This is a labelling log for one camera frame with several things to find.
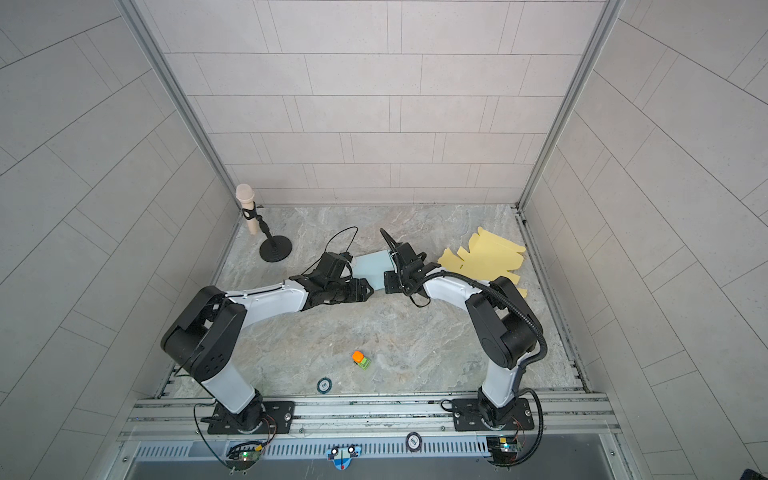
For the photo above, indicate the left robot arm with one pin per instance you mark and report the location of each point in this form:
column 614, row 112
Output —
column 204, row 336

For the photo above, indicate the round black white disc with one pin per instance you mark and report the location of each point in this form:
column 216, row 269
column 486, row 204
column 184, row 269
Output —
column 413, row 442

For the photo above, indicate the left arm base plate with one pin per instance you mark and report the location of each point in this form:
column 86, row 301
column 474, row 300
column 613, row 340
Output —
column 270, row 417

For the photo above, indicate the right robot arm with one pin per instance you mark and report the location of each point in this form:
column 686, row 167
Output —
column 508, row 331

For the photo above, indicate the beige microphone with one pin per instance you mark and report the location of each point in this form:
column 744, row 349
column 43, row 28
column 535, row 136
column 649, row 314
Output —
column 246, row 197

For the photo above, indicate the yellow paper box stack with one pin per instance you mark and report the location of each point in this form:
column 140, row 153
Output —
column 489, row 256

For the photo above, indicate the green circuit board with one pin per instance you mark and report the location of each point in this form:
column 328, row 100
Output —
column 243, row 456
column 503, row 450

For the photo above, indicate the orange green toy block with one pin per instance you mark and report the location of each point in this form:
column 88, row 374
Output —
column 361, row 360

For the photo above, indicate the blue sticker marker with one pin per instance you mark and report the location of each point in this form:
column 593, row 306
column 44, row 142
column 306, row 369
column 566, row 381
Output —
column 342, row 456

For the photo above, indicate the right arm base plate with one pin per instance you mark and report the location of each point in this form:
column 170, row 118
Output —
column 473, row 415

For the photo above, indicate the right green circuit board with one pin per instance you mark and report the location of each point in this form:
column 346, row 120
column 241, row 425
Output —
column 503, row 450

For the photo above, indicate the left green circuit board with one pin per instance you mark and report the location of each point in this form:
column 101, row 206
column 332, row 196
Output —
column 243, row 456

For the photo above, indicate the light blue paper box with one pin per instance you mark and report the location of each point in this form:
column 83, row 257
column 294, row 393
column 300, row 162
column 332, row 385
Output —
column 372, row 266

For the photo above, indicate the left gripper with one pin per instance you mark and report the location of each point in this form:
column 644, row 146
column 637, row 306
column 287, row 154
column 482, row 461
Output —
column 358, row 295

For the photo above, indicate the black microphone stand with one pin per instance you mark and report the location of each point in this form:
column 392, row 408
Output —
column 274, row 248

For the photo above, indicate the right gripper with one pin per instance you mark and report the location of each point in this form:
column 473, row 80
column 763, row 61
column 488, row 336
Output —
column 390, row 283

